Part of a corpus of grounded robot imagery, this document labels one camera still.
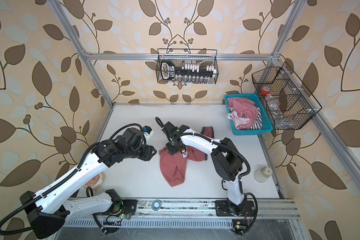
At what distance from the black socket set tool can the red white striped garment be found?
0.34 metres

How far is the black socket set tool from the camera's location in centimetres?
83

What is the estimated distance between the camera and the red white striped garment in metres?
1.04
